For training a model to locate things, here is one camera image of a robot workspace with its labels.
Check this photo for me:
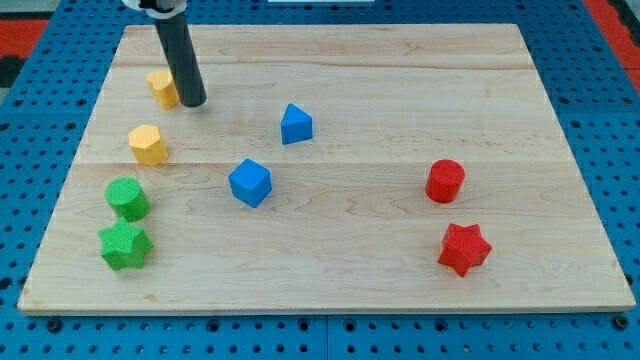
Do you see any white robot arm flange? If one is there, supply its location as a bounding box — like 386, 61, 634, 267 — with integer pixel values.
121, 0, 187, 20

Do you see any blue triangle block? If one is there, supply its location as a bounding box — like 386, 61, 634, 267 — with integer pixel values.
280, 103, 313, 145

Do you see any blue cube block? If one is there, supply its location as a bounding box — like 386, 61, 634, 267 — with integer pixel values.
228, 158, 272, 208

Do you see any yellow heart block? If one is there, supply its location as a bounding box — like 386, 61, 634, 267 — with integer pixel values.
145, 70, 179, 109

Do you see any light wooden board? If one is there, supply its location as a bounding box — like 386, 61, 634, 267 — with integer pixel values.
18, 23, 636, 316

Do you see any red cylinder block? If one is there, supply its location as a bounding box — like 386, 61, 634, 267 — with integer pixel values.
425, 159, 466, 203

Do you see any red star block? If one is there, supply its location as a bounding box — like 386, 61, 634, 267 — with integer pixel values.
438, 223, 492, 277

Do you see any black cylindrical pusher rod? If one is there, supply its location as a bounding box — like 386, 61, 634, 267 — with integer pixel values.
154, 13, 207, 108

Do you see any yellow hexagon block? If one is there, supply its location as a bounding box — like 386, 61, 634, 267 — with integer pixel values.
128, 124, 169, 166

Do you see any green cylinder block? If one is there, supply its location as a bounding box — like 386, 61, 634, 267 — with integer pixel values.
104, 177, 151, 222

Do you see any green star block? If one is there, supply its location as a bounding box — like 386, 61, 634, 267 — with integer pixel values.
98, 217, 154, 271

